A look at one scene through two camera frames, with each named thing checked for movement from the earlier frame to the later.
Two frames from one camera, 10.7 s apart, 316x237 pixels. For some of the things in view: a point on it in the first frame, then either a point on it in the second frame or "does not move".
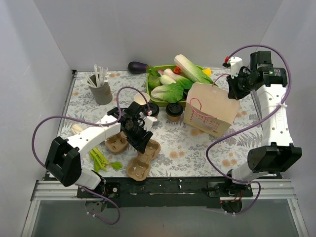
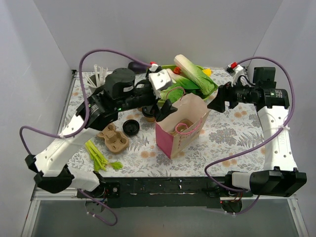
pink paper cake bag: x=208 y=108 -> x=179 y=131
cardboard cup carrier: x=138 y=168 -> x=181 y=125
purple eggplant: x=135 y=67 does not move
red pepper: x=177 y=70 does not move
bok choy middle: x=169 y=78 does not move
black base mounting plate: x=155 y=192 does not move
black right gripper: x=235 y=87 -> x=228 y=95
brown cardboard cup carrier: x=117 y=143 does not move
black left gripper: x=138 y=135 -> x=153 y=106
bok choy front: x=171 y=93 does not move
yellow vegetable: x=208 y=71 does not move
